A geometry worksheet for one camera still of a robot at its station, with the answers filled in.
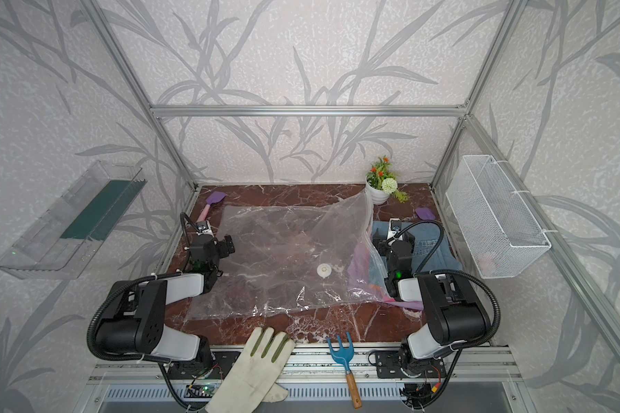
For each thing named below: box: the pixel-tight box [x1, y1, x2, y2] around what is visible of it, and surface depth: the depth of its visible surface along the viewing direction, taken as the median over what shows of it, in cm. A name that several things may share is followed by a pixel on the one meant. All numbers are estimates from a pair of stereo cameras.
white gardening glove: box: [205, 326, 297, 413], surface depth 73 cm
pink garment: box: [347, 241, 396, 303], surface depth 83 cm
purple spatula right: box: [415, 208, 436, 220], surface depth 110 cm
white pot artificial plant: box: [365, 154, 410, 205], surface depth 107 cm
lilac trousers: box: [347, 242, 425, 311], surface depth 84 cm
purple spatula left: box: [196, 191, 228, 223], surface depth 114 cm
